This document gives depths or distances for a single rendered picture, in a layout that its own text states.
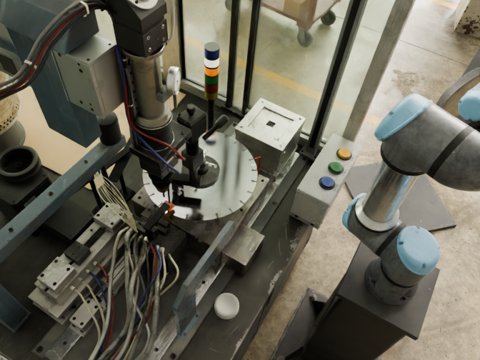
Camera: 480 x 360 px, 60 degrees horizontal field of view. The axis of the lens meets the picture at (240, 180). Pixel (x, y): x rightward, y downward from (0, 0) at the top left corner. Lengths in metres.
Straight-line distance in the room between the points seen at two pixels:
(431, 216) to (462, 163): 1.72
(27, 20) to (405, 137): 0.69
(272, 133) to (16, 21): 0.86
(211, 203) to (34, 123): 0.83
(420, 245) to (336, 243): 1.11
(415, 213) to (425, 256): 1.34
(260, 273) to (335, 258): 0.99
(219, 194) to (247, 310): 0.34
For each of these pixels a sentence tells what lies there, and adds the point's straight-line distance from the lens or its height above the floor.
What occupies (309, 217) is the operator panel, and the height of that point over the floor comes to 0.79.
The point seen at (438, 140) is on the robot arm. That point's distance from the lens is 0.84.
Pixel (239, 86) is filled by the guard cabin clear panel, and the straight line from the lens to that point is 1.59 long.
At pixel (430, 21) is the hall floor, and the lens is 4.10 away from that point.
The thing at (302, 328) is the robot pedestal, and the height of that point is 0.01.
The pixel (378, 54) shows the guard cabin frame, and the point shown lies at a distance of 1.26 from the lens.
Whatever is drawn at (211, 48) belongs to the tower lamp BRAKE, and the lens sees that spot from 1.27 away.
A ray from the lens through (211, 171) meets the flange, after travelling 1.19.
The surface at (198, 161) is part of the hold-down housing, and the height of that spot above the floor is 1.10.
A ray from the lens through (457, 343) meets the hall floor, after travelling 2.28.
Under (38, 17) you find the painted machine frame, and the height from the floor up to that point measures 1.51.
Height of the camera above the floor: 1.90
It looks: 53 degrees down
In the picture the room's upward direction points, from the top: 7 degrees clockwise
